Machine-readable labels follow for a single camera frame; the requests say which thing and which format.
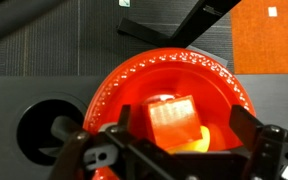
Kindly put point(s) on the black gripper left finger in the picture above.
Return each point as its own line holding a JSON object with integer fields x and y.
{"x": 125, "y": 116}

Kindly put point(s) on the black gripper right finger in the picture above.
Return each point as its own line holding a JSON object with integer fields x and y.
{"x": 247, "y": 121}

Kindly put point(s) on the red block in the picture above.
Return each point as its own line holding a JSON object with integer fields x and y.
{"x": 172, "y": 121}

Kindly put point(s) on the red plastic bowl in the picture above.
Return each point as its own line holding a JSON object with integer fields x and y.
{"x": 184, "y": 76}

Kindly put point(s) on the yellow toy banana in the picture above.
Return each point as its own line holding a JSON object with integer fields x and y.
{"x": 204, "y": 141}

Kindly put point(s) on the black metal stand base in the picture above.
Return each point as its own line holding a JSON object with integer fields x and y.
{"x": 184, "y": 26}

